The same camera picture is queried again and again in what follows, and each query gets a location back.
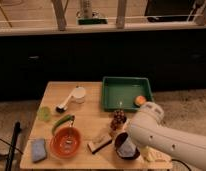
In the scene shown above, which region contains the wooden block eraser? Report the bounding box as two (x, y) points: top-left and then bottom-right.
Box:
(87, 134), (112, 154)

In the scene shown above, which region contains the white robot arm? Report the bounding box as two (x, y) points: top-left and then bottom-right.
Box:
(126, 102), (206, 171)

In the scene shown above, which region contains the white paper cup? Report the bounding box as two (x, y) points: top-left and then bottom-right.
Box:
(73, 87), (86, 103)

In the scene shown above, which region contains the small green cup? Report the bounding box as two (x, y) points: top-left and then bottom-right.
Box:
(37, 106), (51, 122)

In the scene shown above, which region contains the green plastic tray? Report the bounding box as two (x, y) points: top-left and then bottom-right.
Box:
(101, 76), (153, 112)

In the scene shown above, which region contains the brown pine cone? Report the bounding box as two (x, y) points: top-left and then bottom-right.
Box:
(110, 110), (127, 130)

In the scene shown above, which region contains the orange round fruit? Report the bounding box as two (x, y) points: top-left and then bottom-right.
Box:
(134, 95), (146, 106)

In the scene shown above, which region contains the white dish brush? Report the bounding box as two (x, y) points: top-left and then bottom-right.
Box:
(56, 89), (75, 113)

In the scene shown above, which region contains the dark brown plate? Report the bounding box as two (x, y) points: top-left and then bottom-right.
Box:
(114, 132), (140, 160)

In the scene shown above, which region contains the wooden table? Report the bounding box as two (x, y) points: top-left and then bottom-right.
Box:
(20, 82), (172, 170)

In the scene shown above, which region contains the metal spoon in bowl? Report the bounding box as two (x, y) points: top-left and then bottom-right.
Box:
(66, 121), (74, 144)

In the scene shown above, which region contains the orange bowl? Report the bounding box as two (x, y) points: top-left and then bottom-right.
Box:
(50, 127), (81, 158)

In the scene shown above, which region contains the grey cloth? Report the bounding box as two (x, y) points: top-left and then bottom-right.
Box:
(116, 134), (136, 157)

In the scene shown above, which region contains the yellow corn cob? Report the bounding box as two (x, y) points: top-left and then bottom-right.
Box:
(142, 147), (156, 162)

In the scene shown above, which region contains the blue sponge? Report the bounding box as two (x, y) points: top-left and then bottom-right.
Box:
(31, 139), (47, 163)

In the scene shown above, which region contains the black stand pole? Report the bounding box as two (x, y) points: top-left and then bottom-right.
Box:
(5, 122), (21, 171)

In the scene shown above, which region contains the black floor cable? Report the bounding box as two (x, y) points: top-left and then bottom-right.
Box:
(171, 158), (194, 171)

